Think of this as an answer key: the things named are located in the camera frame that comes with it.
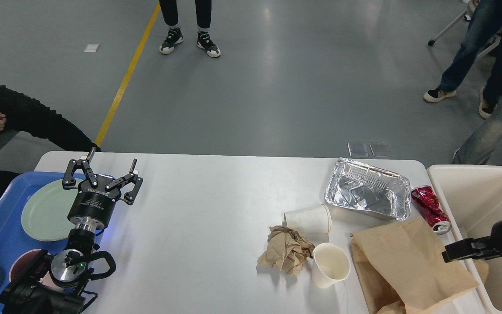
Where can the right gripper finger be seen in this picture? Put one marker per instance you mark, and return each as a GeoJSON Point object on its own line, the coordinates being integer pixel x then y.
{"type": "Point", "coordinates": [469, 248]}

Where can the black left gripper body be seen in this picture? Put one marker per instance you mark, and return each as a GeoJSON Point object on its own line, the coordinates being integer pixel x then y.
{"type": "Point", "coordinates": [93, 207]}

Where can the green plate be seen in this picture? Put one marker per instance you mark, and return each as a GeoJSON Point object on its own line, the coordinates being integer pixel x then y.
{"type": "Point", "coordinates": [45, 215]}

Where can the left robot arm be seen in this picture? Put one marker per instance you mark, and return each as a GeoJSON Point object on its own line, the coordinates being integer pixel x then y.
{"type": "Point", "coordinates": [56, 284]}

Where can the beige plastic bin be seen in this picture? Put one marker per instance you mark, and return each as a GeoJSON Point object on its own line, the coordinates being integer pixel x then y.
{"type": "Point", "coordinates": [471, 195]}

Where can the crushed red can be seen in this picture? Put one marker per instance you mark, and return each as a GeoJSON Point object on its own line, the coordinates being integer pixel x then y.
{"type": "Point", "coordinates": [429, 208]}

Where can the brown paper bag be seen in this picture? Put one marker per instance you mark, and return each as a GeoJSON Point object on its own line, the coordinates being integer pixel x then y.
{"type": "Point", "coordinates": [402, 271]}

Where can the blue plastic tray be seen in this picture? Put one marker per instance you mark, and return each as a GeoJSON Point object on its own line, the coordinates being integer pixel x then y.
{"type": "Point", "coordinates": [13, 240]}

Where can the seated person in black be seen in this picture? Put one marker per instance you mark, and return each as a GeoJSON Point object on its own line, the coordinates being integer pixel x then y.
{"type": "Point", "coordinates": [21, 113]}

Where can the right floor plate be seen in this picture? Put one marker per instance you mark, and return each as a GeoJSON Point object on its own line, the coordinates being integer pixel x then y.
{"type": "Point", "coordinates": [380, 149]}

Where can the floor plate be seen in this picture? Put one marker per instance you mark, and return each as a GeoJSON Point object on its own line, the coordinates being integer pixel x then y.
{"type": "Point", "coordinates": [358, 149]}
{"type": "Point", "coordinates": [380, 149]}

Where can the aluminium foil tray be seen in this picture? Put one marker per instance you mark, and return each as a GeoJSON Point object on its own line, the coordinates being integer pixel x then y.
{"type": "Point", "coordinates": [369, 190]}

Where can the upright white paper cup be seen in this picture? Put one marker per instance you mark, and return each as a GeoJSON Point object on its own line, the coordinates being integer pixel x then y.
{"type": "Point", "coordinates": [331, 264]}

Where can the left floor plate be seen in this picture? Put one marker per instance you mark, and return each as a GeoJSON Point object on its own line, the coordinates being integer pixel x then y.
{"type": "Point", "coordinates": [358, 149]}

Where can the lying white paper cup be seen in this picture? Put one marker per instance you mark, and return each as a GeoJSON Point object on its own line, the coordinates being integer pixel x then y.
{"type": "Point", "coordinates": [316, 219]}

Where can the crumpled brown paper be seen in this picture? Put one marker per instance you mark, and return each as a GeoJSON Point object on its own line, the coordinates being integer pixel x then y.
{"type": "Point", "coordinates": [287, 250]}

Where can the white rolling chair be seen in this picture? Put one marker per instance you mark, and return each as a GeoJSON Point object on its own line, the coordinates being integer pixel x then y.
{"type": "Point", "coordinates": [467, 16]}

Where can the person in blue jeans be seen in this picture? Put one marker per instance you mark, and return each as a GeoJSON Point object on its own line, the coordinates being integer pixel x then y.
{"type": "Point", "coordinates": [485, 22]}

